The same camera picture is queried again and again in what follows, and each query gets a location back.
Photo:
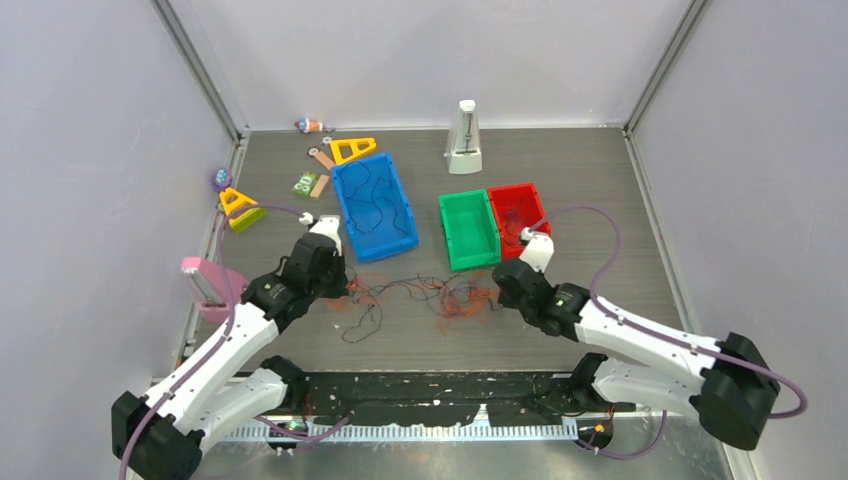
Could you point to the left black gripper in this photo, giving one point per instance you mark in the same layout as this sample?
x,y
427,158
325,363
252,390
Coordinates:
x,y
339,288

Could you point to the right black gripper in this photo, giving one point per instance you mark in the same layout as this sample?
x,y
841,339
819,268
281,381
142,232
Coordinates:
x,y
505,300

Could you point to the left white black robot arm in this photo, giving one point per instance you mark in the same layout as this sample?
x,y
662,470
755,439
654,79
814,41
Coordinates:
x,y
164,433

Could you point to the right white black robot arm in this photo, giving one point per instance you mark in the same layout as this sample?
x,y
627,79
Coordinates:
x,y
724,384

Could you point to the green plastic bin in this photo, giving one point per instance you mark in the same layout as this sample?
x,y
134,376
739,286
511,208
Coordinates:
x,y
471,233

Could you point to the blue plastic bin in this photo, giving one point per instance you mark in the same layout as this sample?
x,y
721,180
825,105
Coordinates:
x,y
377,213

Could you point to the red plastic bin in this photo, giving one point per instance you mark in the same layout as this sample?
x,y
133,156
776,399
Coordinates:
x,y
514,207

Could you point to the tan wooden block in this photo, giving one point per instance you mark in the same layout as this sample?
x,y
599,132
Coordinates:
x,y
319,186

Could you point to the pink tape dispenser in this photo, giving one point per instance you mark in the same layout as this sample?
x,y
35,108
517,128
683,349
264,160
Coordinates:
x,y
212,286

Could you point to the yellow triangle toy on green block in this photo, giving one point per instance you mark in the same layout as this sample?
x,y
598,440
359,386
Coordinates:
x,y
241,210

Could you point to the purple round toy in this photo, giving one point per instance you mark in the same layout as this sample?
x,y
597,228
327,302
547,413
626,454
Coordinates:
x,y
222,179

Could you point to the white metronome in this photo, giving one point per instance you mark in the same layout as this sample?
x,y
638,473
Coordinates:
x,y
463,153

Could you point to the small colourful figurine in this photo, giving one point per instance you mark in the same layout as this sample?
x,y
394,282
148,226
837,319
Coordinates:
x,y
307,125

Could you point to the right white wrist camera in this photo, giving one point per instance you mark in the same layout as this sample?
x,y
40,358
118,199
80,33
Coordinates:
x,y
538,249

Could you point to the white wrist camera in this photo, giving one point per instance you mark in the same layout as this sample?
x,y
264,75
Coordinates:
x,y
538,249
326,225

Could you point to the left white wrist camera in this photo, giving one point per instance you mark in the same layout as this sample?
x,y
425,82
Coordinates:
x,y
326,225

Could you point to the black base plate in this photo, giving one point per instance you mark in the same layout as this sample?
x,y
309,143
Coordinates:
x,y
442,399

